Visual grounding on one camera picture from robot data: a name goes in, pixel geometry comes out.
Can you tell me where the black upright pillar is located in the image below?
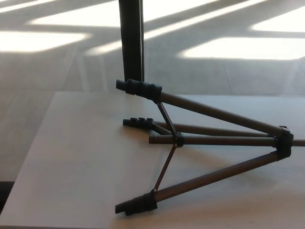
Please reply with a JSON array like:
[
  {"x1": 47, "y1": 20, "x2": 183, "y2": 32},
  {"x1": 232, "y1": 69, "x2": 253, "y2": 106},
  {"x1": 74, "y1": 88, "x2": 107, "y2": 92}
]
[{"x1": 118, "y1": 0, "x2": 145, "y2": 83}]

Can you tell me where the brown and black camera tripod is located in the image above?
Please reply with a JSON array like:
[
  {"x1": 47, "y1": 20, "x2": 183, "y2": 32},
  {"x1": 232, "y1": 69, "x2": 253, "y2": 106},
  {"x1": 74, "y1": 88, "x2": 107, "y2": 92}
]
[{"x1": 115, "y1": 78, "x2": 305, "y2": 217}]

